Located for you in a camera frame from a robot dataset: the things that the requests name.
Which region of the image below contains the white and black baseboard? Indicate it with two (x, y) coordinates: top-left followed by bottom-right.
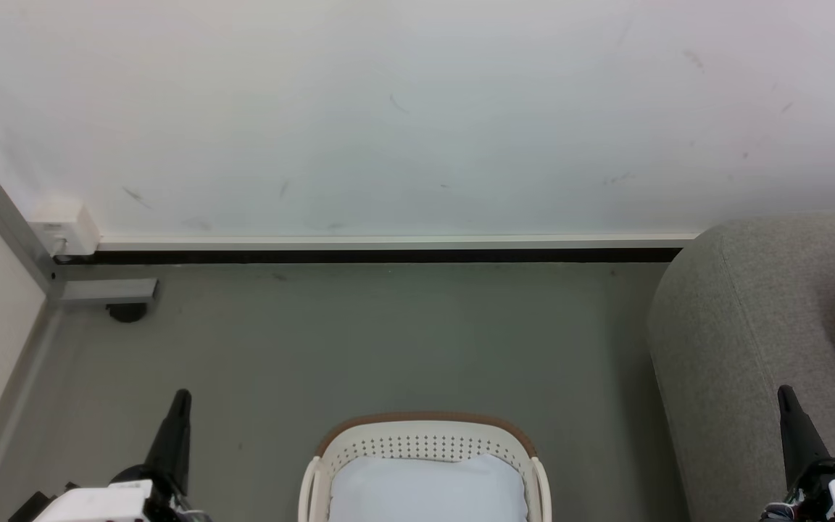
(55, 233), (701, 264)

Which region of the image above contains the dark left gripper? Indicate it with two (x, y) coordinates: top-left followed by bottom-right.
(109, 389), (195, 522)

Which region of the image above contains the grey metal partition frame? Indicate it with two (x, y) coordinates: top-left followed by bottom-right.
(0, 147), (159, 522)

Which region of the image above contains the white laundry basket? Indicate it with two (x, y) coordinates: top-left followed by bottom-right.
(298, 412), (553, 522)

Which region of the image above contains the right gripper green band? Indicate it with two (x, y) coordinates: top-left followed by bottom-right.
(778, 385), (835, 520)

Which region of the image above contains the grey fabric sofa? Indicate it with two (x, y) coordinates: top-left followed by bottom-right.
(646, 210), (835, 522)

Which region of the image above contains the pale blue clothing item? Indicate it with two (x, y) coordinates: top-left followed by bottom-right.
(327, 453), (531, 522)

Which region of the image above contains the white wall outlet box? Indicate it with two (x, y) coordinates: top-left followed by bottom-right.
(28, 202), (101, 257)

